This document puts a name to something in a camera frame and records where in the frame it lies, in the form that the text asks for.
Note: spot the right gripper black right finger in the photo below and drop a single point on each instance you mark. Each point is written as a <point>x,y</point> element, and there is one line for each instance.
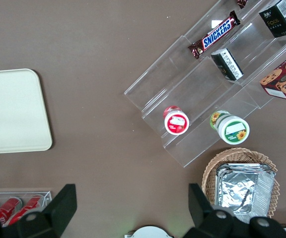
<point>207,218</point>

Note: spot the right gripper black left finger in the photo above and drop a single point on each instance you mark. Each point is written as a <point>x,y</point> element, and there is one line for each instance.
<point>56,210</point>

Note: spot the woven wicker basket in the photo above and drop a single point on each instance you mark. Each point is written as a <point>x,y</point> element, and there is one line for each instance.
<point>208,178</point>

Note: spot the aluminium foil tray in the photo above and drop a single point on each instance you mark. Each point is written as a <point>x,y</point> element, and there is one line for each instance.
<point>237,191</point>
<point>242,166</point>

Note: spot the cream plastic tray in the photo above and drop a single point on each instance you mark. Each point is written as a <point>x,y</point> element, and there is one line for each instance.
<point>14,111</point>

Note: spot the clear acrylic can holder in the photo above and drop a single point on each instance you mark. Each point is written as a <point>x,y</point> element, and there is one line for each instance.
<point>46,196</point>

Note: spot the red cola can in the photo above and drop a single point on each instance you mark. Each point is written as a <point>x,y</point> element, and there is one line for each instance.
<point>4,209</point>
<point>26,209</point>

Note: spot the green sunflower lidded cup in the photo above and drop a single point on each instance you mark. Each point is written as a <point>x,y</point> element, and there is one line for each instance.
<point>233,129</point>

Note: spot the red strawberry yogurt cup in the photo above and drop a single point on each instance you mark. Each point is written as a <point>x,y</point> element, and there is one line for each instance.
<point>176,122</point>

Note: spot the clear acrylic stepped display shelf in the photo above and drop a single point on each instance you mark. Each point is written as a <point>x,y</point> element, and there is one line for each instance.
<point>182,81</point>

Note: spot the small black box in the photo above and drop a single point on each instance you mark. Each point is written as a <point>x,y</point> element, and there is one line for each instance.
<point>228,64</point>

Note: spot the red chocolate chip cookie box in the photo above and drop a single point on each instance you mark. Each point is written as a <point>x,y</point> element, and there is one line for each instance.
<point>284,79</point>

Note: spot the Snickers chocolate bar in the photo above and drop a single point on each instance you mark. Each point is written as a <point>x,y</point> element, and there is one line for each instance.
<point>216,32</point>

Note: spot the large black face box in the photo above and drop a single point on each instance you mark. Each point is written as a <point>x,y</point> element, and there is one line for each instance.
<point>277,22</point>

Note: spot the brown wrapped candy bar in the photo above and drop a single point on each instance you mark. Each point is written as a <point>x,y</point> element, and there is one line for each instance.
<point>242,3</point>

